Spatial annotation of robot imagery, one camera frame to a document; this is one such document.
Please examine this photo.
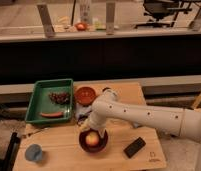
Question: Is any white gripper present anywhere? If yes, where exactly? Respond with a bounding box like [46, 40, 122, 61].
[81, 120, 105, 137]

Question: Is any yellow red apple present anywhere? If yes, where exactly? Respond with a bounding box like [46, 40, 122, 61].
[86, 132, 99, 146]

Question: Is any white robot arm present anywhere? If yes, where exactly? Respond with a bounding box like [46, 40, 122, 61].
[80, 89, 201, 171]

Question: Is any dark purple bowl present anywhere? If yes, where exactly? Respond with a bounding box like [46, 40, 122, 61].
[79, 129, 108, 153]

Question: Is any orange red bowl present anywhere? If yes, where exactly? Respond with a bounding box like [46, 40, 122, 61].
[74, 87, 96, 106]

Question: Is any red chili pepper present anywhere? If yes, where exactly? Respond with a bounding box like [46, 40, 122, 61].
[40, 112, 63, 118]

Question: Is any bunch of dark grapes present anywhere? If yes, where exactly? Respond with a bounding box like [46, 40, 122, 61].
[49, 93, 70, 105]

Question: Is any black rectangular block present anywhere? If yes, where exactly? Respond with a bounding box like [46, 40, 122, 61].
[124, 137, 146, 158]

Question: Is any green plastic tray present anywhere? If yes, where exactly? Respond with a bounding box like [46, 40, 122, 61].
[25, 79, 73, 125]

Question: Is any blue plastic cup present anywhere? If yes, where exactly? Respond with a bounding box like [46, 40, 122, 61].
[25, 144, 43, 162]

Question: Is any red fruit on shelf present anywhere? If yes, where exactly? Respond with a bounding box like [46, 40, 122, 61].
[75, 22, 88, 31]

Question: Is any black office chair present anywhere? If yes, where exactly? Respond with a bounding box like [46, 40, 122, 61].
[135, 0, 192, 28]

